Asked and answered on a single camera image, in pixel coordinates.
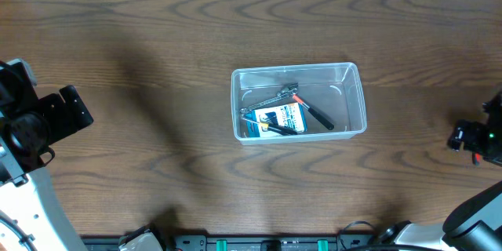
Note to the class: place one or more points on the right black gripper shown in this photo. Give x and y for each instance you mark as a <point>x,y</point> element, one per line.
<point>464,136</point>

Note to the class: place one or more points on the red handled pliers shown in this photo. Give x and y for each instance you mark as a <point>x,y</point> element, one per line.
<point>476,158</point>

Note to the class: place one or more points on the small claw hammer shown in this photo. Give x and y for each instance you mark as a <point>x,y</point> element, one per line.
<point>316,114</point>

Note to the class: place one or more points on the blue white screw box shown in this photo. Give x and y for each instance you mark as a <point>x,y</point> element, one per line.
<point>287,115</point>

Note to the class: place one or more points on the silver wrench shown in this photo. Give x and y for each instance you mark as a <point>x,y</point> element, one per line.
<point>266,102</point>

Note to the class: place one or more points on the clear plastic container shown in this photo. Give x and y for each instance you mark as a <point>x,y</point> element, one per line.
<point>333,89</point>

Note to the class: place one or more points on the black yellow screwdriver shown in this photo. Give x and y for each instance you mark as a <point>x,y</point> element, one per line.
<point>272,127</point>

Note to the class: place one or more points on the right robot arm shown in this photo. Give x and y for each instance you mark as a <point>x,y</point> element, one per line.
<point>476,223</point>

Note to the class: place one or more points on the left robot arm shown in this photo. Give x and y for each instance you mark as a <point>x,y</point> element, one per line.
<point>31,215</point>

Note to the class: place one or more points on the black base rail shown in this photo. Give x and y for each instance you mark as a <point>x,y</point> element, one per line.
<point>270,243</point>

